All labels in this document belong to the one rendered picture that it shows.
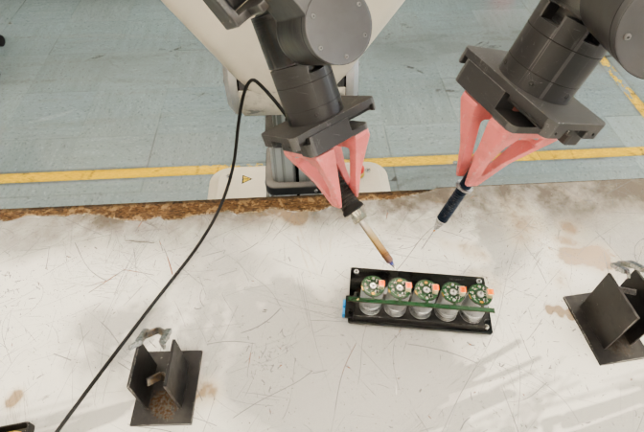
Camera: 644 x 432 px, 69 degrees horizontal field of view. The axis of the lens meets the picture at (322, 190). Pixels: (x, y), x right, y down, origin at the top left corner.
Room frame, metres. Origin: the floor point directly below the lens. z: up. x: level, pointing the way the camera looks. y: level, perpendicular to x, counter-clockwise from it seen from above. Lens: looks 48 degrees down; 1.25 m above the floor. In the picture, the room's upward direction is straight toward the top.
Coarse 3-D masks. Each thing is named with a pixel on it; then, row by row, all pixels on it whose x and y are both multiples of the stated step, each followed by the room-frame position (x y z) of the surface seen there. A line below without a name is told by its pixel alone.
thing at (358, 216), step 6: (360, 210) 0.31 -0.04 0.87; (354, 216) 0.31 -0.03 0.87; (360, 216) 0.31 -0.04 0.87; (366, 216) 0.31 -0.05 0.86; (354, 222) 0.31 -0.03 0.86; (360, 222) 0.30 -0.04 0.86; (366, 222) 0.30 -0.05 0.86; (366, 228) 0.30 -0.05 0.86; (366, 234) 0.29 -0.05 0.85; (372, 234) 0.29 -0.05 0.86; (372, 240) 0.29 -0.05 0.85; (378, 240) 0.29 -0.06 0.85; (378, 246) 0.28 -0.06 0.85; (384, 252) 0.28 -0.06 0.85; (384, 258) 0.27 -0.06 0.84; (390, 258) 0.27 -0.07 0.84
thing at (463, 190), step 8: (464, 176) 0.29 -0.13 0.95; (456, 184) 0.28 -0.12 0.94; (464, 184) 0.28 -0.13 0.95; (456, 192) 0.28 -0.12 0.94; (464, 192) 0.28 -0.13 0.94; (448, 200) 0.28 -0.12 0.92; (456, 200) 0.28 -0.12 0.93; (448, 208) 0.28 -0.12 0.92; (456, 208) 0.28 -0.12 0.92; (440, 216) 0.28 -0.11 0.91; (448, 216) 0.27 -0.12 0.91
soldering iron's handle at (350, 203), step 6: (342, 180) 0.34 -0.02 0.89; (342, 186) 0.33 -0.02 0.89; (348, 186) 0.34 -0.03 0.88; (342, 192) 0.33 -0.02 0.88; (348, 192) 0.33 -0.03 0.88; (342, 198) 0.32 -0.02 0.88; (348, 198) 0.32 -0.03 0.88; (354, 198) 0.32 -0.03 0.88; (342, 204) 0.32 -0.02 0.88; (348, 204) 0.31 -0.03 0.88; (354, 204) 0.31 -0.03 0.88; (360, 204) 0.32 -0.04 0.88; (342, 210) 0.31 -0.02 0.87; (348, 210) 0.31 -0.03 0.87; (354, 210) 0.31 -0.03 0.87
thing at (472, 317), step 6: (468, 294) 0.25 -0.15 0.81; (468, 300) 0.24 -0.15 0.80; (468, 306) 0.24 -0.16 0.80; (474, 306) 0.24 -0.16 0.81; (486, 306) 0.24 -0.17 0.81; (462, 312) 0.24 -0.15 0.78; (468, 312) 0.24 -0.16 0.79; (474, 312) 0.24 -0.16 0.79; (480, 312) 0.23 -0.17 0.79; (468, 318) 0.24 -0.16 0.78; (474, 318) 0.23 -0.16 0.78; (480, 318) 0.24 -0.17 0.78
